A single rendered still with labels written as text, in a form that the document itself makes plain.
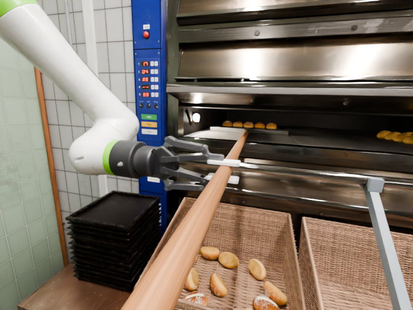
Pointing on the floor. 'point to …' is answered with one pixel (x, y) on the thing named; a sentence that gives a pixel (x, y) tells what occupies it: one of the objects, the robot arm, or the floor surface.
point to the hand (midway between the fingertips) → (224, 170)
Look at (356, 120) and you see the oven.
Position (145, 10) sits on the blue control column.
